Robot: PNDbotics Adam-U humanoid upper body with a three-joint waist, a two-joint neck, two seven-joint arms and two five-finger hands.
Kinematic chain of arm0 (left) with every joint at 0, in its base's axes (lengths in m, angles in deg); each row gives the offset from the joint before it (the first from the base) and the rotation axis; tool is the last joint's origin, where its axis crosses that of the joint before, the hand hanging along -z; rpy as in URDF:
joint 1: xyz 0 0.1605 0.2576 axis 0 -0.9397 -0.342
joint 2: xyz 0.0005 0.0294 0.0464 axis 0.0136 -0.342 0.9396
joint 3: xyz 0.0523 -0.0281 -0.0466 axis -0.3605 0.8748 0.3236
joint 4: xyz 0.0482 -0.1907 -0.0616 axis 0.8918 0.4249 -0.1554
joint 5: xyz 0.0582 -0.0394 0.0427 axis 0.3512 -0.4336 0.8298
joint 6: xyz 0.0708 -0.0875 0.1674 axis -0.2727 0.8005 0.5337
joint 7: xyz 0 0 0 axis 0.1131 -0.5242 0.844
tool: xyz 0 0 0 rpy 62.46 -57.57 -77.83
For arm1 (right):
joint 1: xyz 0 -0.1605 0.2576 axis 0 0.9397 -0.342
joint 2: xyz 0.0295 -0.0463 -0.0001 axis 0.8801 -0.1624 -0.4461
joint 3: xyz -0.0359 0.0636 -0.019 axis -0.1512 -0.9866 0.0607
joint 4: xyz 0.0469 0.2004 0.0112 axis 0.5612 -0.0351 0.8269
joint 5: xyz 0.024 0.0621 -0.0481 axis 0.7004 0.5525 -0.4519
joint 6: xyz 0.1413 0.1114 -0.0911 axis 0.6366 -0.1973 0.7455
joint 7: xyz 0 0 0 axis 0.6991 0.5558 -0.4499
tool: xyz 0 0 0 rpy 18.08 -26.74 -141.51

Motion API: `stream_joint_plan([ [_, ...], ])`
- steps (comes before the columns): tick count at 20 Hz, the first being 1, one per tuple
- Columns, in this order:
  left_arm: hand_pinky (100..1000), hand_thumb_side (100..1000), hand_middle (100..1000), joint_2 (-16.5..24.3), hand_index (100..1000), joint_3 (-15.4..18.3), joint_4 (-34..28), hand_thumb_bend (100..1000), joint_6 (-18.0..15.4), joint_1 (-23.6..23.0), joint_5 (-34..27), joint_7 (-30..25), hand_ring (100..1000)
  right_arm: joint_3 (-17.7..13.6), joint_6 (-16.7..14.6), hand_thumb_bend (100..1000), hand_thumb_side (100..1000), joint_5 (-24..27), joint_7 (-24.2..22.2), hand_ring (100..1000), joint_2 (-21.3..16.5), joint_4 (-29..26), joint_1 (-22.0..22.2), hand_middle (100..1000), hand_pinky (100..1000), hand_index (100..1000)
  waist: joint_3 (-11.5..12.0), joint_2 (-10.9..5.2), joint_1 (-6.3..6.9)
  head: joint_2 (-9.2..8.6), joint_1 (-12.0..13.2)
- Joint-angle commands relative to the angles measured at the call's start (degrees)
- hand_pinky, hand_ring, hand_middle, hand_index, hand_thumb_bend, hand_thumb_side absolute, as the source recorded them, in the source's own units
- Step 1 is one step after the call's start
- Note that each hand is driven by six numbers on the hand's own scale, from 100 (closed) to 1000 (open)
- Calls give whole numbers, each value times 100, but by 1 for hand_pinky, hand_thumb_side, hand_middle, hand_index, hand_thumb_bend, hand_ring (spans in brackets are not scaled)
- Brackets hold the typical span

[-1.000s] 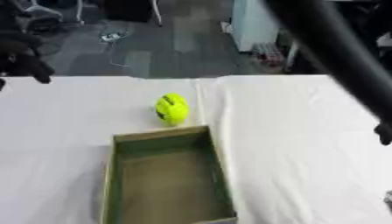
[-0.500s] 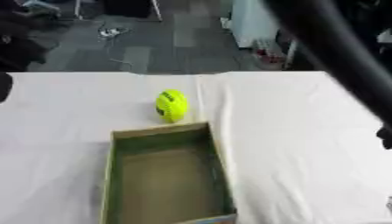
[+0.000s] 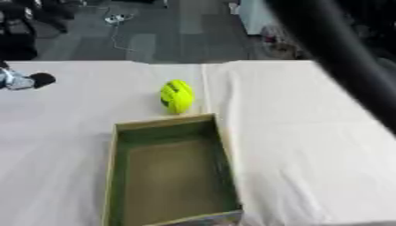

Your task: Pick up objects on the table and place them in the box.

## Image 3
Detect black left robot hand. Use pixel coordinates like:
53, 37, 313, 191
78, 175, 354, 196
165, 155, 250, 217
27, 72, 57, 89

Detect tan cardboard box green inside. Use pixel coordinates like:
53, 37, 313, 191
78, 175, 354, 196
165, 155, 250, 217
100, 112, 245, 226

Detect black chair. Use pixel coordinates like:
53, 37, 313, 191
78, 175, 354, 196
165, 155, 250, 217
0, 0, 84, 62

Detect white power strip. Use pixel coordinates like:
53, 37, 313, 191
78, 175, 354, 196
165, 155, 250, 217
103, 13, 129, 25

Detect yellow-green ball with black marks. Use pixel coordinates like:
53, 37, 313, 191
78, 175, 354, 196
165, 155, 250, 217
157, 79, 197, 115

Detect white cabinet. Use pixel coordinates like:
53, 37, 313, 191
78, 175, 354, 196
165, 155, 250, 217
236, 0, 276, 36

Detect pale cable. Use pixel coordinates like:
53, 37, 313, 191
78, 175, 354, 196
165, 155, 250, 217
103, 5, 140, 53

